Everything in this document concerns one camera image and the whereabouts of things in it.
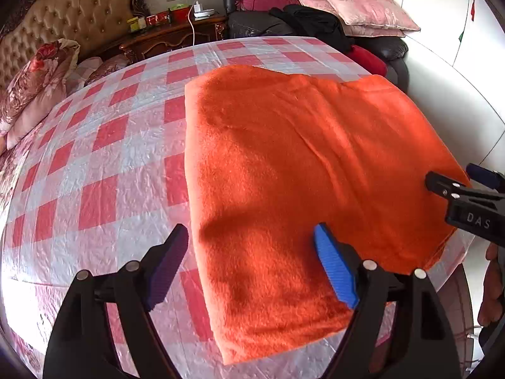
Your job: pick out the magenta garment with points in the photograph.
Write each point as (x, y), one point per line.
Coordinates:
(263, 5)

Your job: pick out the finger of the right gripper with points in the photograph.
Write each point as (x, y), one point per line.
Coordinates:
(486, 177)
(449, 189)

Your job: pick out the pink checkered plastic tablecloth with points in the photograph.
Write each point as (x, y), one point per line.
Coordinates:
(105, 180)

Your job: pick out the pink satin cushion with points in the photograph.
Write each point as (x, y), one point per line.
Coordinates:
(368, 18)

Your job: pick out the red garment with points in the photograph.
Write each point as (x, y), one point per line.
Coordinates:
(368, 61)

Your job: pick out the red tin box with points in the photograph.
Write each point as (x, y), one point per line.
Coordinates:
(174, 15)

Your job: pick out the right hand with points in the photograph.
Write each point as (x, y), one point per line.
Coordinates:
(491, 308)

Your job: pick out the yellow jar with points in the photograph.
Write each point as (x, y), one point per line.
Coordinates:
(137, 24)

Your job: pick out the black clothes pile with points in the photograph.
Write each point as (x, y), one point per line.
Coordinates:
(310, 22)

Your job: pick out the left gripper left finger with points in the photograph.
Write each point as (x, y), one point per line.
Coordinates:
(81, 344)

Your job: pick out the black leather armchair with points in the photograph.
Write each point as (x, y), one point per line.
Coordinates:
(380, 52)

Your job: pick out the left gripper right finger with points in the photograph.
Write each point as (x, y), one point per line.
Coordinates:
(421, 342)

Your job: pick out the pink pillow on bed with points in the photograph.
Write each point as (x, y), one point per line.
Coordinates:
(93, 69)

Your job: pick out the white charger with cable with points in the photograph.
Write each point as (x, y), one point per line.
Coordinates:
(198, 13)

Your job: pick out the dark wooden nightstand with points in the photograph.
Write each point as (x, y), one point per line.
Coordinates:
(171, 37)

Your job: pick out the white wardrobe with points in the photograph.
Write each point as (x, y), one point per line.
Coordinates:
(456, 70)

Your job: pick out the orange fleece pants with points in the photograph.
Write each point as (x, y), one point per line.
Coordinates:
(268, 157)

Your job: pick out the tufted carved headboard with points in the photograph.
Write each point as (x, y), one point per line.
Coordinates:
(96, 25)

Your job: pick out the floral bed sheet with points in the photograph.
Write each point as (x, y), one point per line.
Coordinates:
(12, 162)

